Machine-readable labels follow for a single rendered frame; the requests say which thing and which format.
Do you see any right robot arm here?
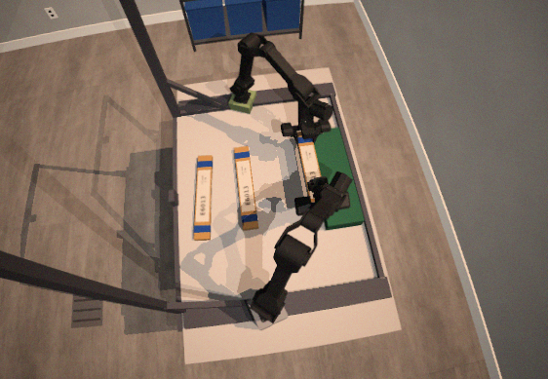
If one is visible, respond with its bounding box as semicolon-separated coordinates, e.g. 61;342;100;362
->
250;171;353;323

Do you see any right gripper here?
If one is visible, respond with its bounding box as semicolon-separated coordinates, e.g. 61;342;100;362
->
294;191;350;216

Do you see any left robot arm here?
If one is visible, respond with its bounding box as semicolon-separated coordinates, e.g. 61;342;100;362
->
229;32;333;139

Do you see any green rectangular block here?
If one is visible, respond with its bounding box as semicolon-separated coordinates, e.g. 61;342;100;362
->
314;128;365;231

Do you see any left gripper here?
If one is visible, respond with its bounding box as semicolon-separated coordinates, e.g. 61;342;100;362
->
281;113;331;146

